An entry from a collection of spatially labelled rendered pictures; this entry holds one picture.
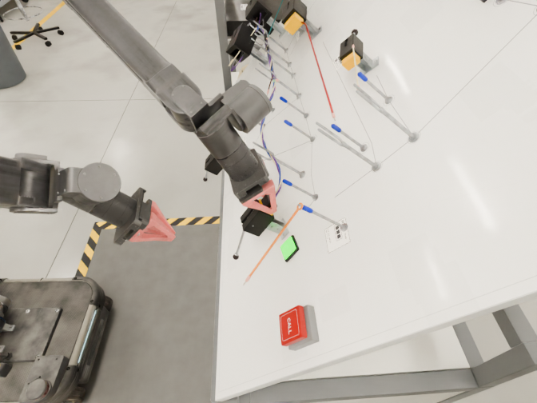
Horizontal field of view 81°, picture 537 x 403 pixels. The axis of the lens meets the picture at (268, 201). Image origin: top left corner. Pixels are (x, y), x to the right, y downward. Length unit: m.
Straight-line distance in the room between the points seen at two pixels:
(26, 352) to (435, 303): 1.56
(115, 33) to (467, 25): 0.57
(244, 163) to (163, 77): 0.19
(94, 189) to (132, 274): 1.50
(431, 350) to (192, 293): 1.25
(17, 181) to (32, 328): 1.25
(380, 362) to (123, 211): 0.67
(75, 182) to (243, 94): 0.28
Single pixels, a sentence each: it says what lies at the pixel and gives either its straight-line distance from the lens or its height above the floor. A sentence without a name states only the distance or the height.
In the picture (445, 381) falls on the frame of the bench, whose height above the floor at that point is 0.80.
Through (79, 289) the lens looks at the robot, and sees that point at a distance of 1.76.
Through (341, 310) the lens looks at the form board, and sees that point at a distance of 0.51.
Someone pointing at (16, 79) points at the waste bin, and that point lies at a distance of 4.15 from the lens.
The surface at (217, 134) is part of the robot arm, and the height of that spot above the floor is 1.32.
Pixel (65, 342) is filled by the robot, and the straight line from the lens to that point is 1.67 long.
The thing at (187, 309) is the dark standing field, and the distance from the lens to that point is 1.79.
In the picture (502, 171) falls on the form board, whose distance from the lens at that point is 0.46.
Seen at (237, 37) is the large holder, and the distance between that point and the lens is 1.18.
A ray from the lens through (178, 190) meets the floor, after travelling 2.29.
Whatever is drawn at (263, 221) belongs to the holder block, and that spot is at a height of 1.12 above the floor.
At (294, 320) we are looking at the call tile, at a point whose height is 1.12.
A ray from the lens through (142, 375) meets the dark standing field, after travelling 1.75.
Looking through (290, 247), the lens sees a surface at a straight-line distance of 0.62.
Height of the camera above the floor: 1.62
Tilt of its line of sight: 49 degrees down
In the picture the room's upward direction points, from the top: straight up
